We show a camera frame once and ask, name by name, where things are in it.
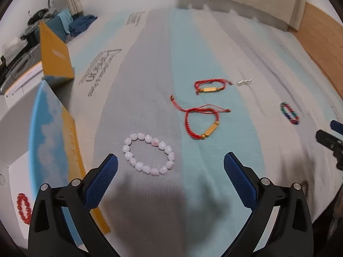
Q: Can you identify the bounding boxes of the black items on suitcase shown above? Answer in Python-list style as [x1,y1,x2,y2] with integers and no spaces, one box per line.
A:
[20,8,55,45]

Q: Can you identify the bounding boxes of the pale pink bead bracelet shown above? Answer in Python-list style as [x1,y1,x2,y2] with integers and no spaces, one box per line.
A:
[122,132,176,176]

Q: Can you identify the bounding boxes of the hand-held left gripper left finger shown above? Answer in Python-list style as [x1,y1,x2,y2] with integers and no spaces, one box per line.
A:
[28,153,119,257]

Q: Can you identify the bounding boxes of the red bead bracelet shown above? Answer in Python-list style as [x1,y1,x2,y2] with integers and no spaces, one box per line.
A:
[16,193,32,225]

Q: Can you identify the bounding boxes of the large red cord bracelet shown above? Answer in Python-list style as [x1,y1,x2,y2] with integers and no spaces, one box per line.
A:
[170,94,231,141]

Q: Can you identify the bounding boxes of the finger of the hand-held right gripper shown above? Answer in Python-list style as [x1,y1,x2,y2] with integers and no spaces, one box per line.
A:
[330,120,343,135]
[316,130,343,170]

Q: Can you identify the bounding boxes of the dark blue clothes pile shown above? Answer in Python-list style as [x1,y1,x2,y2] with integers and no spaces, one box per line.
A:
[68,15,97,36]

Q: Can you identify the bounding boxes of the multicolour bead bracelet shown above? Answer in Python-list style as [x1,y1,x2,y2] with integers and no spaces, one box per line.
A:
[280,102,300,125]

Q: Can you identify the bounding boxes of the blue white cardboard box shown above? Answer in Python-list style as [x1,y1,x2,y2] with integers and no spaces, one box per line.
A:
[0,21,111,249]

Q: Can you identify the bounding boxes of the grey suitcase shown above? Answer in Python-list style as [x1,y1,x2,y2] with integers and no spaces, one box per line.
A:
[0,45,43,93]

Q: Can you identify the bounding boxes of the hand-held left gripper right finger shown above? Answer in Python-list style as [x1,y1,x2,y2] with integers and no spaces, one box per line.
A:
[224,152,314,257]

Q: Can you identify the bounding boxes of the bundled beige curtain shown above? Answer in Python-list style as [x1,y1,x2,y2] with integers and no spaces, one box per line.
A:
[66,0,83,15]

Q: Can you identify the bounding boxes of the small red cord bracelet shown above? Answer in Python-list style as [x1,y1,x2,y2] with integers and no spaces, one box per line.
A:
[194,79,233,95]

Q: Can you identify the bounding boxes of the teal suitcase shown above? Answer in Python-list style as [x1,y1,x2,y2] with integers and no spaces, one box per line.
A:
[44,16,67,43]

